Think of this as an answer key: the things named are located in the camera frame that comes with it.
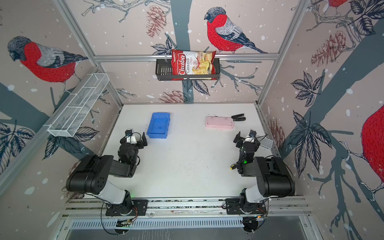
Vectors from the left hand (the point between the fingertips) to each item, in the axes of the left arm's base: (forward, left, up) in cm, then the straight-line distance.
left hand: (134, 133), depth 89 cm
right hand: (-2, -68, -1) cm, 68 cm away
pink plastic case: (+17, -53, -12) cm, 57 cm away
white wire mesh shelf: (+8, +25, +18) cm, 32 cm away
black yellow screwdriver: (-17, -59, -10) cm, 62 cm away
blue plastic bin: (+14, -10, -12) cm, 21 cm away
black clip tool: (+20, -70, -10) cm, 73 cm away
